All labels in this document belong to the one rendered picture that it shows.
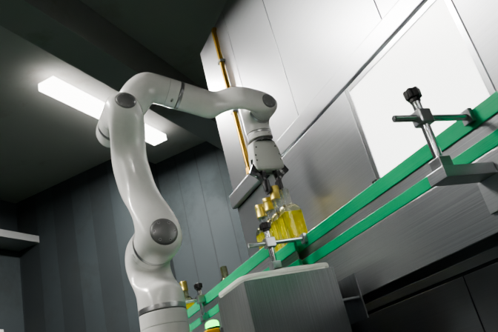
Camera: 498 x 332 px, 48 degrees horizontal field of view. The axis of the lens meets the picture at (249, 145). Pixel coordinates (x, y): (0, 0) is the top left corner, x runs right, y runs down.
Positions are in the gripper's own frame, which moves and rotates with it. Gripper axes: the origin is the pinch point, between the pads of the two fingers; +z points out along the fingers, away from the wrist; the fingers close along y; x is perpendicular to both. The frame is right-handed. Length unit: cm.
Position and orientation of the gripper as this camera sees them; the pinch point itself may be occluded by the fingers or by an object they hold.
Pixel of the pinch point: (273, 187)
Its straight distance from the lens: 173.5
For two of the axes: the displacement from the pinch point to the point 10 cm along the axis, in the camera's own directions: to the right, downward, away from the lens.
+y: -9.1, 0.4, -4.2
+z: 2.3, 8.8, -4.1
